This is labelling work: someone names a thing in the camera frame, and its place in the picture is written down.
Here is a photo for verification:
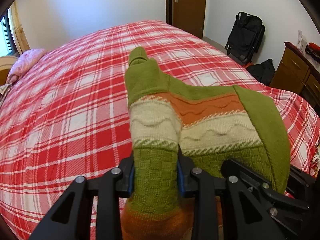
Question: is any green orange cream striped sweater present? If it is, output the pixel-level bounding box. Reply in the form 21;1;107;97
121;47;290;239

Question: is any red white plaid bedspread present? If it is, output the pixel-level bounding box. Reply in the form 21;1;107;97
1;21;319;239

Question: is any cream patterned pillow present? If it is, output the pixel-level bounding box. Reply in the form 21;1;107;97
0;83;12;107

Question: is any black bag on floor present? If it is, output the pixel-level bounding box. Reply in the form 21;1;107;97
246;59;276;86

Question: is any brown wooden dresser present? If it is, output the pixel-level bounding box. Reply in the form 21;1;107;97
269;42;320;113

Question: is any pink pillow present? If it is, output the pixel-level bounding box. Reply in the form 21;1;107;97
6;48;47;85

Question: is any beige wooden headboard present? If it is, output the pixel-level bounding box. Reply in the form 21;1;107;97
0;56;18;86

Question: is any red black item on dresser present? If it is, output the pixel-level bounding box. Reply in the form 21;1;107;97
305;42;320;63

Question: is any white card on dresser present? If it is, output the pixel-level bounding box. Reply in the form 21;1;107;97
296;30;307;55

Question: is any black folded stroller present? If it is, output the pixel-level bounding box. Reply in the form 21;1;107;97
225;11;265;65

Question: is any yellow curtain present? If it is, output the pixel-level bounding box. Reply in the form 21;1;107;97
8;1;30;55

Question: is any brown wooden door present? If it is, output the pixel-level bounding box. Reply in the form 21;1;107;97
166;0;206;38

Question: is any window with dark frame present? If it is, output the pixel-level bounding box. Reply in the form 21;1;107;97
0;13;17;56

